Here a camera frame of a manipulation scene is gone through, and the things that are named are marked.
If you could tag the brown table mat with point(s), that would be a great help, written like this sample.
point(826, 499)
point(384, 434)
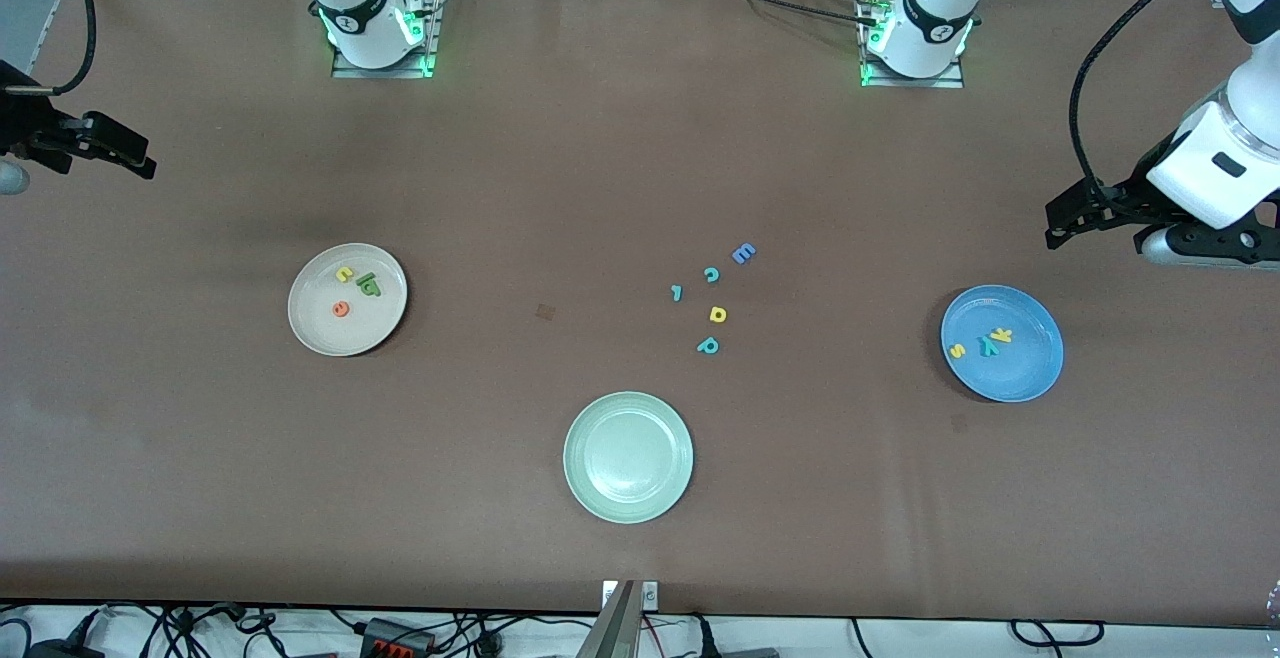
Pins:
point(200, 488)

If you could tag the small white bracket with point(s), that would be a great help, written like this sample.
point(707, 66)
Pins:
point(650, 595)

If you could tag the aluminium camera stand profile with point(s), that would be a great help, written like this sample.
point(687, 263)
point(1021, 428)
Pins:
point(612, 633)

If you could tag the black orange power strip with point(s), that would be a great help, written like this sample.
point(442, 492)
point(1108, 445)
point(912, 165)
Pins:
point(395, 638)

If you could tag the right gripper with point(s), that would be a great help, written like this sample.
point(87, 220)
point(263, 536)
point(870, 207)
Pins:
point(30, 131)

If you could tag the beige brown plate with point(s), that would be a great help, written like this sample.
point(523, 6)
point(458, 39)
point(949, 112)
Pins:
point(375, 328)

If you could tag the blue letter E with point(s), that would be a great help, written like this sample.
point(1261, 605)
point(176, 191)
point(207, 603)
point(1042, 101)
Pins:
point(743, 254)

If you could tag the teal letter p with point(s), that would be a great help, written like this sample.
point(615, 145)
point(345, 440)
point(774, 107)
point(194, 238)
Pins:
point(708, 344)

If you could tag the teal letter y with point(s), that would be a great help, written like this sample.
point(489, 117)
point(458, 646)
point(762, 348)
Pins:
point(988, 346)

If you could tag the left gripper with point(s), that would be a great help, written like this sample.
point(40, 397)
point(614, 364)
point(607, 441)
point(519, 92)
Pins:
point(1139, 190)

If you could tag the blue plate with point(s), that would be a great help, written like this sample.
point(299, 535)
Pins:
point(1010, 378)

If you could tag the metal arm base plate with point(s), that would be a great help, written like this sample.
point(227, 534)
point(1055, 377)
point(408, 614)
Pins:
point(385, 72)
point(910, 82)

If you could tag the pale green plate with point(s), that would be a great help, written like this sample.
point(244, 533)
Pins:
point(628, 457)

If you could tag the black power plug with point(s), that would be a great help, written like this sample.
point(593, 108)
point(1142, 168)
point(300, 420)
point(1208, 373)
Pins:
point(705, 638)

